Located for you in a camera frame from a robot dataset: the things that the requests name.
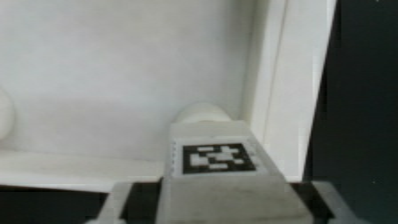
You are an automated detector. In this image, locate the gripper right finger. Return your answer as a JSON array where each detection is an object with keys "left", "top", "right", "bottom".
[{"left": 312, "top": 181, "right": 364, "bottom": 224}]

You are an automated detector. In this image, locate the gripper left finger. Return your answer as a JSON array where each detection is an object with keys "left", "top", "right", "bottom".
[{"left": 83, "top": 182, "right": 131, "bottom": 224}]

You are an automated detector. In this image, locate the white square table top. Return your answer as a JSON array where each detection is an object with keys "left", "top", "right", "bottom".
[{"left": 0, "top": 0, "right": 257, "bottom": 191}]

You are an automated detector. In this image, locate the white U-shaped obstacle fence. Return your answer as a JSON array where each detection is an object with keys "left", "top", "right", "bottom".
[{"left": 264, "top": 0, "right": 335, "bottom": 181}]

